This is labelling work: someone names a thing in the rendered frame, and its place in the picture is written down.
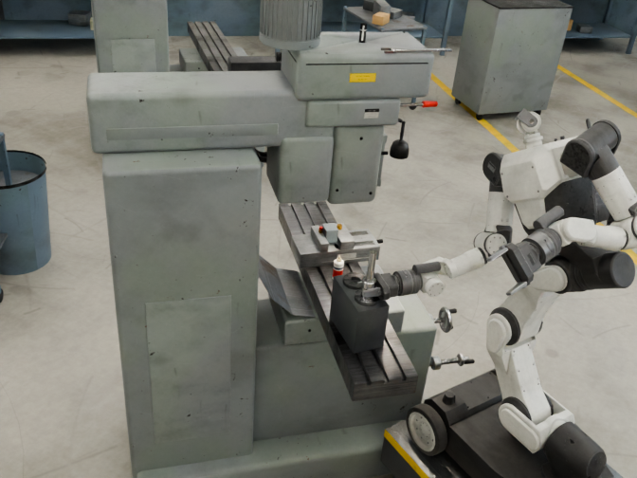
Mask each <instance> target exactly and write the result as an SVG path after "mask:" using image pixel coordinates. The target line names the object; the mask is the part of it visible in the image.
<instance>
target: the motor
mask: <svg viewBox="0 0 637 478"><path fill-rule="evenodd" d="M322 5H323V0H261V7H260V35H259V40H260V41H261V42H262V43H263V44H264V45H266V46H270V47H273V48H277V49H283V50H307V49H312V48H315V47H317V46H318V45H319V44H320V31H321V17H322Z"/></svg>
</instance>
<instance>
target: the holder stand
mask: <svg viewBox="0 0 637 478"><path fill-rule="evenodd" d="M365 276H366V274H365V273H364V272H363V271H360V272H350V273H347V274H343V275H337V276H334V280H333V290H332V300H331V308H330V318H331V320H332V321H333V323H334V324H335V326H336V327H337V330H338V331H339V333H340V334H341V336H342V337H343V338H344V340H345V341H346V343H347V344H348V346H349V347H350V349H351V351H352V352H353V353H359V352H363V351H368V350H373V349H376V348H381V347H383V344H384V338H385V333H386V326H387V320H388V315H389V309H390V306H389V305H388V303H387V302H386V301H381V300H380V299H379V298H378V296H374V297H373V298H372V299H370V300H365V299H363V298H362V297H361V296H360V294H361V287H359V288H357V282H360V281H362V280H363V278H364V277H365Z"/></svg>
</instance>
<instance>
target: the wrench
mask: <svg viewBox="0 0 637 478"><path fill-rule="evenodd" d="M381 50H384V53H396V52H436V51H452V49H451V48H392V47H381Z"/></svg>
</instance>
